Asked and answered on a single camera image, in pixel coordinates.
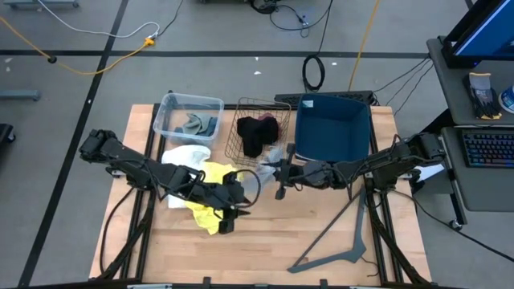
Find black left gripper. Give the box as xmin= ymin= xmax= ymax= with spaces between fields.
xmin=210 ymin=171 xmax=252 ymax=235

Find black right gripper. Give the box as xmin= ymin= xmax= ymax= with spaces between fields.
xmin=260 ymin=143 xmax=320 ymax=201

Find yellow cloth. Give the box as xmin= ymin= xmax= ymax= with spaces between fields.
xmin=185 ymin=161 xmax=244 ymax=236

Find black cloth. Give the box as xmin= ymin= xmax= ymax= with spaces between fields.
xmin=235 ymin=116 xmax=281 ymax=159

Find white cloth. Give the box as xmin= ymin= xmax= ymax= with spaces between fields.
xmin=161 ymin=144 xmax=212 ymax=210

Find blue cloth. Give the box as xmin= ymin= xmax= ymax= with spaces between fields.
xmin=200 ymin=116 xmax=219 ymax=137

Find sage green cloth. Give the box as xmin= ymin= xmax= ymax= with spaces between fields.
xmin=181 ymin=112 xmax=213 ymax=136

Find blue fabric bin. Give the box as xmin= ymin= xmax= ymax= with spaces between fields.
xmin=294 ymin=93 xmax=371 ymax=172

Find grey V-shaped metal stand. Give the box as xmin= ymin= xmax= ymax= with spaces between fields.
xmin=287 ymin=186 xmax=369 ymax=275

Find clear plastic bin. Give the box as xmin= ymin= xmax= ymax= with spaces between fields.
xmin=152 ymin=92 xmax=225 ymax=150

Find white paper sheet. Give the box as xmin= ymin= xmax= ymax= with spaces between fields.
xmin=401 ymin=138 xmax=446 ymax=182

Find grey computer cart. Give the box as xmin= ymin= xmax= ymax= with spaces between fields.
xmin=400 ymin=35 xmax=514 ymax=232

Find black backlit keyboard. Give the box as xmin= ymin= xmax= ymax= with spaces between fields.
xmin=461 ymin=128 xmax=514 ymax=169

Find grey black work gloves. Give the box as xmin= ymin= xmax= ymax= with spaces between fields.
xmin=462 ymin=71 xmax=503 ymax=120

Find white blue round container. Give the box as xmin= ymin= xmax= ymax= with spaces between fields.
xmin=498 ymin=83 xmax=514 ymax=115

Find black object at floor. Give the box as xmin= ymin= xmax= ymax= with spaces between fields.
xmin=0 ymin=123 xmax=16 ymax=145

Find grey floor bar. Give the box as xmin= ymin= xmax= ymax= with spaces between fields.
xmin=0 ymin=91 xmax=42 ymax=102

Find computer monitor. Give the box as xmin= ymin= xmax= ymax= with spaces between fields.
xmin=441 ymin=0 xmax=514 ymax=69

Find grey equipment base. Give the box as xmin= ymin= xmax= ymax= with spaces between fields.
xmin=3 ymin=0 xmax=80 ymax=10

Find copper wire basket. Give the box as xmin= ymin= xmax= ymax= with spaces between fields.
xmin=223 ymin=96 xmax=292 ymax=172

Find black aluminium table frame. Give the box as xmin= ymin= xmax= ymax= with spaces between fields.
xmin=96 ymin=90 xmax=433 ymax=289

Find coiled black cable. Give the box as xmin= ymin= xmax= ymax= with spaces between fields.
xmin=300 ymin=0 xmax=334 ymax=94

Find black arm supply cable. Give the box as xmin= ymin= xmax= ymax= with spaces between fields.
xmin=98 ymin=186 xmax=136 ymax=276

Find yellow floor cable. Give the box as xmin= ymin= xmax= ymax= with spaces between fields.
xmin=347 ymin=0 xmax=381 ymax=92

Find black cable bundle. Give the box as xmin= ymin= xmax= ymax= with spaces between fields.
xmin=248 ymin=0 xmax=322 ymax=39

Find yellow extension cord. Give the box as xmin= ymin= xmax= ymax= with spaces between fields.
xmin=0 ymin=14 xmax=156 ymax=77

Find white floor cable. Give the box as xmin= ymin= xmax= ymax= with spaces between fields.
xmin=37 ymin=0 xmax=161 ymax=40

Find black floor cable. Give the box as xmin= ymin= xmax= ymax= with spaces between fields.
xmin=391 ymin=188 xmax=514 ymax=264

